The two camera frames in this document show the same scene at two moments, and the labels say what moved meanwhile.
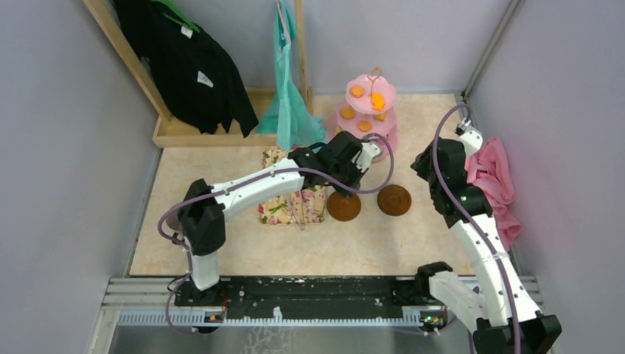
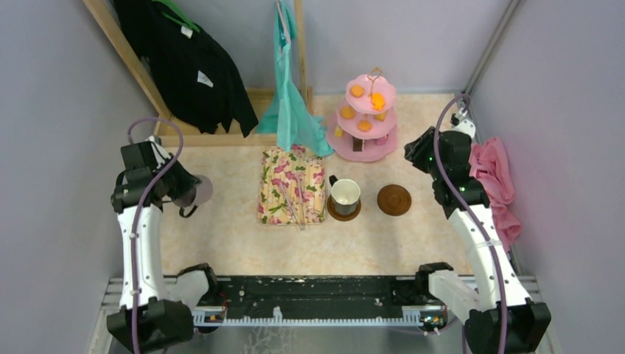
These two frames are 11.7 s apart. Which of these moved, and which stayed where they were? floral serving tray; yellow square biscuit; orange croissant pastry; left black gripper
Moved: left black gripper
Stayed: floral serving tray; yellow square biscuit; orange croissant pastry
